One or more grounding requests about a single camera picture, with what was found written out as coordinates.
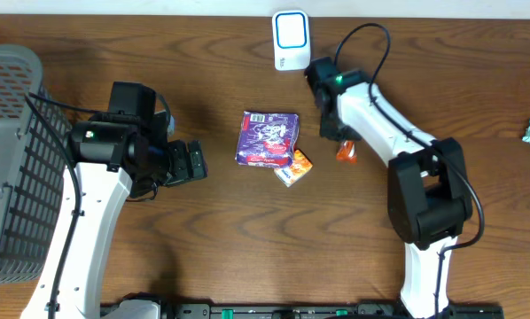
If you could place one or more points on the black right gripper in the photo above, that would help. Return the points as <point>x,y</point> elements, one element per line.
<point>326,132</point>

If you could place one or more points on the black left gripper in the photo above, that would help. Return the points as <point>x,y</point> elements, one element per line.
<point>176,161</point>

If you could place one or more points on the red white snack bar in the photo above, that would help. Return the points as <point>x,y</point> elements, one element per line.
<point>346,152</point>

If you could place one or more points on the small orange box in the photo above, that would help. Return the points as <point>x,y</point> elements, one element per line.
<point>300,166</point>

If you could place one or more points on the purple snack bag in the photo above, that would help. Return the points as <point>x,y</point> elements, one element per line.
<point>267,139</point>

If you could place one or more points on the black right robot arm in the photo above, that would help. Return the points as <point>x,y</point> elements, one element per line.
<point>427,200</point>

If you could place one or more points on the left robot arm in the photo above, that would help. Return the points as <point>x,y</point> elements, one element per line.
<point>120,155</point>

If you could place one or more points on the white barcode scanner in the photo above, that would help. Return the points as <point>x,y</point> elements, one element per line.
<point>291,40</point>

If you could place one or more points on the grey plastic mesh basket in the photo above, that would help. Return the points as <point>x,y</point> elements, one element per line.
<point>31,167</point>

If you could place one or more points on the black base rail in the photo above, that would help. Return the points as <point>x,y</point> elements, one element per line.
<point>361,310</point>

